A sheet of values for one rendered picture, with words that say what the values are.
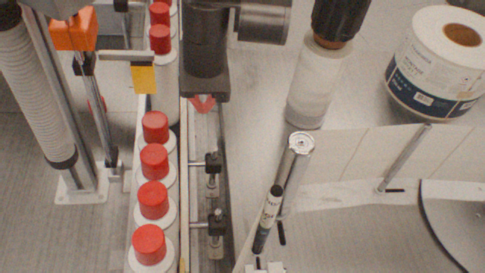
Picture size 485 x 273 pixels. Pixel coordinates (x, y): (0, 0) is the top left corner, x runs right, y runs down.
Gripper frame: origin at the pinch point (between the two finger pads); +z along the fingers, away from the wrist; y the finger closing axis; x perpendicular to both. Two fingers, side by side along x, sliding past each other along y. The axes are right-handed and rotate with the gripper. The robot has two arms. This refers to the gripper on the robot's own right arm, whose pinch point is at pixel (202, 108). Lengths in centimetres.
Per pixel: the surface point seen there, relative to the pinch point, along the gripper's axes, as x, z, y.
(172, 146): 4.4, -2.7, -9.1
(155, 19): 7.3, -5.5, 14.3
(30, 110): 16.6, -16.2, -14.4
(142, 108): 10.0, 5.5, 4.8
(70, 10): 10.1, -27.8, -15.3
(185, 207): 2.9, 10.0, -11.6
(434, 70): -44.8, 2.9, 11.9
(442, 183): -43.6, 12.6, -7.3
